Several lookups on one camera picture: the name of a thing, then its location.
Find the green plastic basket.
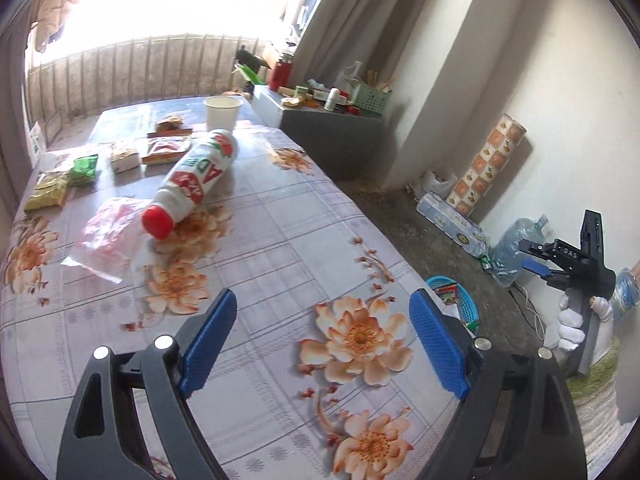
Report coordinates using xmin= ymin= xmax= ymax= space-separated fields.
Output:
xmin=350 ymin=82 xmax=390 ymax=115

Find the white small bottle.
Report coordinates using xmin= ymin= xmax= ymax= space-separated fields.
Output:
xmin=324 ymin=87 xmax=341 ymax=112

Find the yellow green snack packet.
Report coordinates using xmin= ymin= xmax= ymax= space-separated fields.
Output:
xmin=24 ymin=170 xmax=70 ymax=211

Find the small white gold box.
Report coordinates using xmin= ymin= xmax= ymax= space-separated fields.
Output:
xmin=110 ymin=148 xmax=140 ymax=174

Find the pink quilted jacket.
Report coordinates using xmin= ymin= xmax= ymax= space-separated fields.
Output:
xmin=32 ymin=0 xmax=80 ymax=53

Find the large clear water bottle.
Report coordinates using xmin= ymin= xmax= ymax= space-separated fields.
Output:
xmin=489 ymin=214 xmax=549 ymax=288

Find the crumpled brown wrapper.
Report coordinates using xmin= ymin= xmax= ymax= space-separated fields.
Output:
xmin=146 ymin=115 xmax=193 ymax=138

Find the blue white long box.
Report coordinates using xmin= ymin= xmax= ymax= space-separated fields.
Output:
xmin=416 ymin=192 xmax=488 ymax=259

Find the white gloved right hand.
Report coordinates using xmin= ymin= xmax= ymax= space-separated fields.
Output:
xmin=544 ymin=294 xmax=614 ymax=363

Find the orange biscuit packet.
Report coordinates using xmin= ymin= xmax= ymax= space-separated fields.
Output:
xmin=141 ymin=136 xmax=191 ymax=165

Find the rolled patterned mat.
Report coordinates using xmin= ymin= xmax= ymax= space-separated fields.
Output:
xmin=445 ymin=114 xmax=526 ymax=217

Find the grey curtain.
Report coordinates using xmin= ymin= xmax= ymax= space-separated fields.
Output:
xmin=290 ymin=0 xmax=426 ymax=86

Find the blue trash basket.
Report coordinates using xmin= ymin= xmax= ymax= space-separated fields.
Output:
xmin=426 ymin=275 xmax=480 ymax=334

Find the white paper cup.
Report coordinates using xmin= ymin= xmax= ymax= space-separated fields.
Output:
xmin=203 ymin=94 xmax=243 ymax=132

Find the red thermos bottle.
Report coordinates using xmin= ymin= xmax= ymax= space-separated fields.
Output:
xmin=268 ymin=52 xmax=293 ymax=92

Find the clear pink printed plastic bag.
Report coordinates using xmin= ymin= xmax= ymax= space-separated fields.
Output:
xmin=62 ymin=197 xmax=150 ymax=284

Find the grey side cabinet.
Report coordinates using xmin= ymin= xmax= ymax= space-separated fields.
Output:
xmin=252 ymin=86 xmax=383 ymax=181

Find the white AD milk bottle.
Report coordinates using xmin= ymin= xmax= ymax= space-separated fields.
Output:
xmin=141 ymin=129 xmax=239 ymax=240

